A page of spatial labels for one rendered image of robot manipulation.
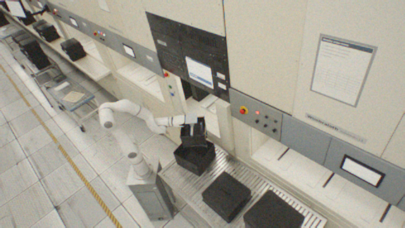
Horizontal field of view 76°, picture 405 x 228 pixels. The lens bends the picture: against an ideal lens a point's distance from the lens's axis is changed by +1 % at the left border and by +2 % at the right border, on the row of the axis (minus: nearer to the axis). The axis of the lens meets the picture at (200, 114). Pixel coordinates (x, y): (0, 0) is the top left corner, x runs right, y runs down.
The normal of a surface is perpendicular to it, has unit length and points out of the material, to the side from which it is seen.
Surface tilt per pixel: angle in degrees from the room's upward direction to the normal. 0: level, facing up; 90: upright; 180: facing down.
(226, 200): 0
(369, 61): 90
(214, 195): 0
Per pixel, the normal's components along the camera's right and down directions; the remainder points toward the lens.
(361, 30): -0.71, 0.56
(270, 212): -0.15, -0.72
